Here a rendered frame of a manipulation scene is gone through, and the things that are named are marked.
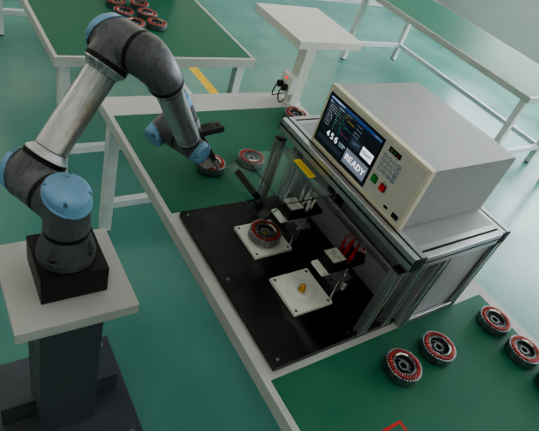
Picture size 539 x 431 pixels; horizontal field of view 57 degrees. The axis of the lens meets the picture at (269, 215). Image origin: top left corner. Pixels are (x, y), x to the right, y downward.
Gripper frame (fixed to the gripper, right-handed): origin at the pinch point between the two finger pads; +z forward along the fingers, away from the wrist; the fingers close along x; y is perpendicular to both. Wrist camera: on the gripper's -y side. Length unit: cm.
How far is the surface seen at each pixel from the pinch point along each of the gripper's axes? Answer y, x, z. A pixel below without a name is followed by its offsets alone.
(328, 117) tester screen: -28, 39, -32
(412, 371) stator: -2, 105, 4
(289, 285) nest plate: 10, 63, -4
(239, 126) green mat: -25.8, -22.0, 20.7
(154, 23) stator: -36, -118, 22
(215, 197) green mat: 8.3, 16.0, 1.0
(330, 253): -5, 66, -11
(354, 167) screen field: -23, 56, -28
